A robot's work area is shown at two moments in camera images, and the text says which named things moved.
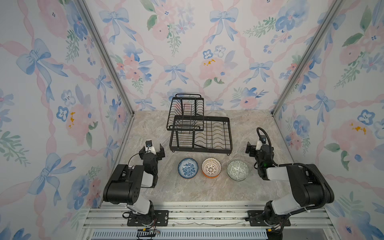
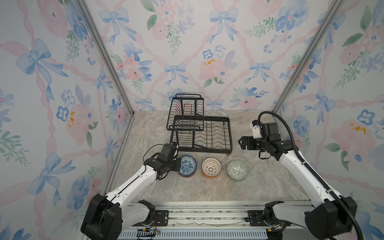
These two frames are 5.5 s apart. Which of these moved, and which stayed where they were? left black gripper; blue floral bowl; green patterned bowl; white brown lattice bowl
Moved: left black gripper
Stayed: green patterned bowl; white brown lattice bowl; blue floral bowl
